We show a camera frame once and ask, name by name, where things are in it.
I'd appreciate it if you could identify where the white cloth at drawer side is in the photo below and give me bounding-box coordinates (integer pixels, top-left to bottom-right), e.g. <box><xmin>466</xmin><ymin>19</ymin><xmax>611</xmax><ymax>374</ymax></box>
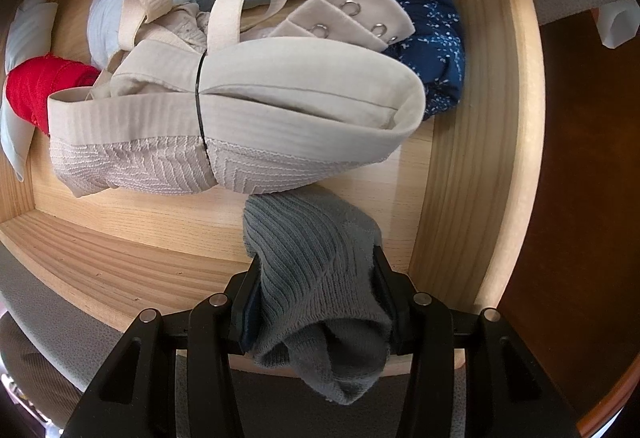
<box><xmin>0</xmin><ymin>0</ymin><xmax>60</xmax><ymax>184</ymax></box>

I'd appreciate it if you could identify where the wooden drawer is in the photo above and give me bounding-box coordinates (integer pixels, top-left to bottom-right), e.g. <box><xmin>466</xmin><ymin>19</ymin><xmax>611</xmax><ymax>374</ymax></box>
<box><xmin>0</xmin><ymin>0</ymin><xmax>547</xmax><ymax>379</ymax></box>

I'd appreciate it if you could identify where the red underwear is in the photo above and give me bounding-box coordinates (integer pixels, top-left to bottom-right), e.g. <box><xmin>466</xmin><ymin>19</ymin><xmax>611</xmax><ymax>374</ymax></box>
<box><xmin>6</xmin><ymin>54</ymin><xmax>100</xmax><ymax>135</ymax></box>

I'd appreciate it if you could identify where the beige bra bundle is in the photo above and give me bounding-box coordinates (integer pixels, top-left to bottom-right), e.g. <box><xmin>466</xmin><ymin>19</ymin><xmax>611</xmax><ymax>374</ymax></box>
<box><xmin>48</xmin><ymin>0</ymin><xmax>425</xmax><ymax>196</ymax></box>

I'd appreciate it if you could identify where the navy patterned underwear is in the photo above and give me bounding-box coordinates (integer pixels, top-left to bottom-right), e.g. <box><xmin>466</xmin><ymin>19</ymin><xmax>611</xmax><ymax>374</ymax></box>
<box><xmin>384</xmin><ymin>0</ymin><xmax>466</xmax><ymax>118</ymax></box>

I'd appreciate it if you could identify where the grey ribbed knit underwear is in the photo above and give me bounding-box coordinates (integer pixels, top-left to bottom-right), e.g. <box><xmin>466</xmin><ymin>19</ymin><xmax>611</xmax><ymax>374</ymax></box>
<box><xmin>243</xmin><ymin>186</ymin><xmax>393</xmax><ymax>406</ymax></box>

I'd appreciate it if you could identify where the pale blue folded underwear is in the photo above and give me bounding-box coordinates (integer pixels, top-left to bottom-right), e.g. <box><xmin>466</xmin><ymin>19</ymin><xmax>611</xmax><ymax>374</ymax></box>
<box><xmin>87</xmin><ymin>0</ymin><xmax>208</xmax><ymax>70</ymax></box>

